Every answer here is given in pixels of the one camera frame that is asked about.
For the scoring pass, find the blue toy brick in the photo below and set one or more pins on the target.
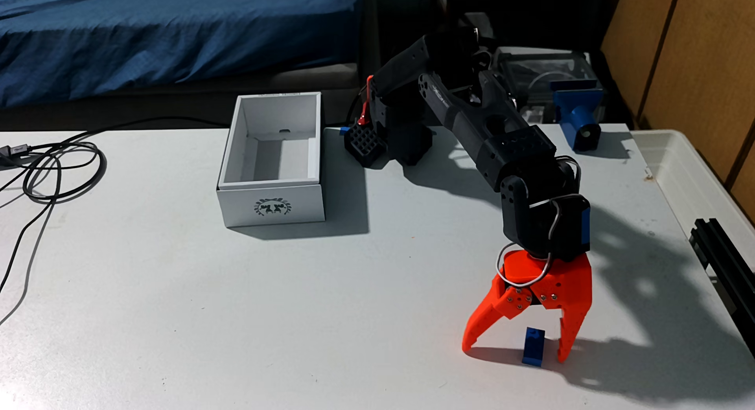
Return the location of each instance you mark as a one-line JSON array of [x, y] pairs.
[[534, 351]]

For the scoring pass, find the white cardboard box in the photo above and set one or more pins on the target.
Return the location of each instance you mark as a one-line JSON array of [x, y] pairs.
[[271, 208]]

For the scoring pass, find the white plastic bin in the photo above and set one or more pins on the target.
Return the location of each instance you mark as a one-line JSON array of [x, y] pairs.
[[678, 174]]

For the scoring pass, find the clear plastic case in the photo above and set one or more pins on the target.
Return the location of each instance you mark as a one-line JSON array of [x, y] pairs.
[[548, 65]]

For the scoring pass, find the wooden cabinet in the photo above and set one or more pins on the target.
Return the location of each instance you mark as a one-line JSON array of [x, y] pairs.
[[696, 56]]

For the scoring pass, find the grey bed base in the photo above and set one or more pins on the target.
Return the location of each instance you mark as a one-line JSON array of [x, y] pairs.
[[177, 97]]

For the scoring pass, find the blue bed sheet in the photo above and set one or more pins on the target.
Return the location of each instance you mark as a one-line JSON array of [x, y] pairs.
[[147, 38]]

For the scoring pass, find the black aluminium rail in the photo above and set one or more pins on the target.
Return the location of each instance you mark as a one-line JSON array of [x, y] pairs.
[[725, 262]]

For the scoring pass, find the blue printed clamp mount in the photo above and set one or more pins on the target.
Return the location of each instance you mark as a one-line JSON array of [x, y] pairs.
[[575, 109]]

